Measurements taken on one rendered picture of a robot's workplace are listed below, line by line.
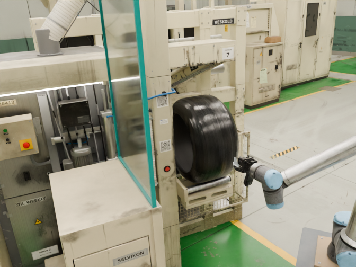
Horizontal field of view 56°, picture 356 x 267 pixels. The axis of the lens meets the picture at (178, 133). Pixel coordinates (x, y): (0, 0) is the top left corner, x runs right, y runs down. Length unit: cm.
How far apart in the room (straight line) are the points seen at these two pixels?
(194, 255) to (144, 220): 172
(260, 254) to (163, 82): 181
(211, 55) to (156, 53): 57
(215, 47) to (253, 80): 443
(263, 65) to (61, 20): 531
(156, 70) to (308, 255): 141
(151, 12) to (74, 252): 124
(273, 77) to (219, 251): 477
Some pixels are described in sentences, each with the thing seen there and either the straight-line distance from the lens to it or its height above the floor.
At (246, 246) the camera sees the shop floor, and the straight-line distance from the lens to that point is 318.
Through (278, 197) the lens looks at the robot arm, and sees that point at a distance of 176.
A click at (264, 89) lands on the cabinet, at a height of 37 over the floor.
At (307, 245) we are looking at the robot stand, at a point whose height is 60.
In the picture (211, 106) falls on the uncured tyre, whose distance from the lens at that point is 207.
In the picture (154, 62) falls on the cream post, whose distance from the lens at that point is 191.
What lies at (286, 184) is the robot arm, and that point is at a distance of 186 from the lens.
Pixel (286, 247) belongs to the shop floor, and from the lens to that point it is 323.
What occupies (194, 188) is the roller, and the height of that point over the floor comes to 91.
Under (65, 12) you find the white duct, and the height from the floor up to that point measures 202.
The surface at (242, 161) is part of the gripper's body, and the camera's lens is 184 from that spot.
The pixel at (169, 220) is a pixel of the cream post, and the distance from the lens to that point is 233.
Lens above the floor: 202
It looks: 21 degrees down
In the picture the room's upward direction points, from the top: 3 degrees counter-clockwise
